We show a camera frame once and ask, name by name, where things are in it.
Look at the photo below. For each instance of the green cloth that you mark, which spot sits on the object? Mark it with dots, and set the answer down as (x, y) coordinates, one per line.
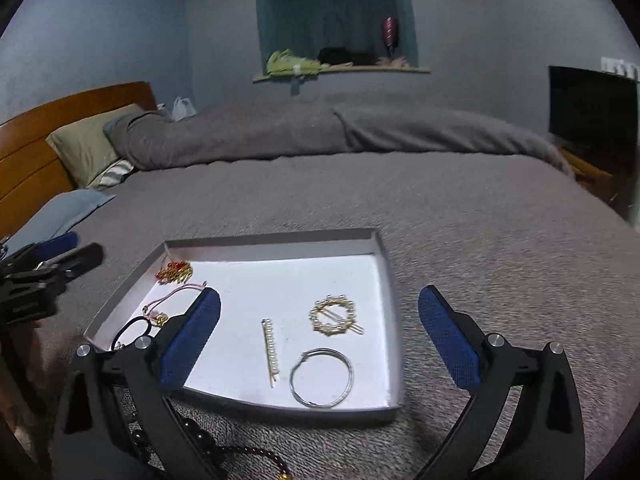
(287, 62)

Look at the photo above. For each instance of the teal curtain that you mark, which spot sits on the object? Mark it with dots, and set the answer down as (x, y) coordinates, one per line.
(330, 10)

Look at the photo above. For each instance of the wooden windowsill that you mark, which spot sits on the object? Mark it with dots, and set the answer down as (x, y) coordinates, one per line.
(360, 71)

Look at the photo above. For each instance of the white wall hook rack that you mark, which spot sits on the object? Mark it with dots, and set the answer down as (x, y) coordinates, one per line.
(620, 67)

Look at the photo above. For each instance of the grey bedspread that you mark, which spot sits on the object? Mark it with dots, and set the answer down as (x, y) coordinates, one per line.
(475, 220)

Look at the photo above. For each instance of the wooden television stand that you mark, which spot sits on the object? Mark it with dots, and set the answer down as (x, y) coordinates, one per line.
(585, 170)

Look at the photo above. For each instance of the green pillow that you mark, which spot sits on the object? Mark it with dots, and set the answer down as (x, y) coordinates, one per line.
(85, 145)

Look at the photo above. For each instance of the round pearl hair clip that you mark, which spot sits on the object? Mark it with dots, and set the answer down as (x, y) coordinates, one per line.
(327, 330)

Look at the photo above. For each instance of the wooden headboard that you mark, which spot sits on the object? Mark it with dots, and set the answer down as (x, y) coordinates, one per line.
(30, 160)

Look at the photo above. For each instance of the blue pillow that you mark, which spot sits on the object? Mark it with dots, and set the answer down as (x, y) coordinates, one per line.
(60, 215)

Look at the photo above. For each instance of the black cloth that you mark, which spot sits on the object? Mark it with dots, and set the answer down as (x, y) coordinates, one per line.
(335, 55)

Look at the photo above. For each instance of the small pink cloth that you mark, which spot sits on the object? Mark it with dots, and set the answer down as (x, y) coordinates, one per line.
(392, 61)

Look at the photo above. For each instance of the grey duvet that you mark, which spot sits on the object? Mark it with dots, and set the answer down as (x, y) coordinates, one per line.
(300, 130)

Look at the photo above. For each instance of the straight pearl hair clip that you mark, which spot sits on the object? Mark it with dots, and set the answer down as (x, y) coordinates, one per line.
(270, 350)

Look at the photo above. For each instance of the striped pillow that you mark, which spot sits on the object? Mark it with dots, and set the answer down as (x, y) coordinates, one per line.
(115, 174)

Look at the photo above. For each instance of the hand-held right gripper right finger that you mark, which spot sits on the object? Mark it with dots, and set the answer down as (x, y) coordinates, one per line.
(450, 340)

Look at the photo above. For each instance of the black television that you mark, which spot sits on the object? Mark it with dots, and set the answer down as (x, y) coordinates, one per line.
(590, 110)

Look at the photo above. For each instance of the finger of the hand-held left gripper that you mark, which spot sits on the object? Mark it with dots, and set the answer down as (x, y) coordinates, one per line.
(55, 245)
(80, 260)

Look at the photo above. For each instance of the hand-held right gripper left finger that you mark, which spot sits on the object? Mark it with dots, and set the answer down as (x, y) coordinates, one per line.
(190, 345)

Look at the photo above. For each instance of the grey shallow cardboard box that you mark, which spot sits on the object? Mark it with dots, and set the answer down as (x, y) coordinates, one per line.
(240, 300)

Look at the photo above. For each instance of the white plastic bag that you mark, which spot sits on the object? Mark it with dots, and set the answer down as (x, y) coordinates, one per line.
(184, 109)

